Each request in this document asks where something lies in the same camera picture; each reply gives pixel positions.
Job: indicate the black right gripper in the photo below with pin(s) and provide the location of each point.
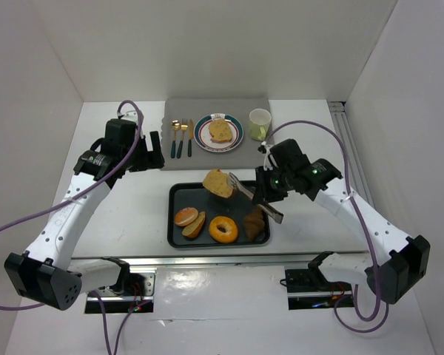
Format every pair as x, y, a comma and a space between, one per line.
263, 186

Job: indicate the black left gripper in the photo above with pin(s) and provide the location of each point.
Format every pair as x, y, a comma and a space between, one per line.
148, 154

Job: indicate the metal food tongs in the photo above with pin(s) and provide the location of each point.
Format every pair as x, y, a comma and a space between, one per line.
273, 213

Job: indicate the large seeded bread slice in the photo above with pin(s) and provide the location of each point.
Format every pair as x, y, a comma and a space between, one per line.
220, 131

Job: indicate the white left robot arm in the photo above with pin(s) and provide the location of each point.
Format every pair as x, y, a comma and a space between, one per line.
44, 272

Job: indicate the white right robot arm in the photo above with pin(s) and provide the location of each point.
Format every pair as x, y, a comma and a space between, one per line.
396, 261

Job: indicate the small oval bread slice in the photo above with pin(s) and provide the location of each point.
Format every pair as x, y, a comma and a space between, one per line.
192, 231

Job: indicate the brown croissant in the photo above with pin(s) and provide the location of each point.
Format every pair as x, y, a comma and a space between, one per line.
253, 224

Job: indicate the grey cloth placemat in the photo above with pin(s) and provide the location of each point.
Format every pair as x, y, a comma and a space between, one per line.
243, 156

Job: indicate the white plate teal red rim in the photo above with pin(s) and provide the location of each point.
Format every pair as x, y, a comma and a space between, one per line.
203, 138

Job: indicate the orange bagel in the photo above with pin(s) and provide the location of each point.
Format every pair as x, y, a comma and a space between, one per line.
223, 229

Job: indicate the sesame bun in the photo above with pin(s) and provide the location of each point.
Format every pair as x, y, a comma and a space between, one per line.
186, 216

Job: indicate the pale green mug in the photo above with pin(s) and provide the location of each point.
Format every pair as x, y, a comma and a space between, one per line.
259, 123

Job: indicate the black baking tray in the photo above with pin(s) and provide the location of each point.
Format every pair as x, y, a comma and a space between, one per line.
182, 195

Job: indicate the gold spoon green handle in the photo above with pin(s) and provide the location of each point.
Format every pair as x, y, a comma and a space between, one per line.
176, 125

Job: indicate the gold knife green handle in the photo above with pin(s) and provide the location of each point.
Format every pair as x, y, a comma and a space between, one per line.
191, 132

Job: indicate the gold fork green handle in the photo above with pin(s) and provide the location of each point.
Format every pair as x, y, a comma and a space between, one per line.
184, 128

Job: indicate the aluminium front rail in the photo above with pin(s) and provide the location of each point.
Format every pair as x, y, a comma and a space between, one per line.
189, 261

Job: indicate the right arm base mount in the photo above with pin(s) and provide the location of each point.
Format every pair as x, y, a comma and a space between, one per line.
306, 291

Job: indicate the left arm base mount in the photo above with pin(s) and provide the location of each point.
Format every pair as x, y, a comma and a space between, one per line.
137, 296

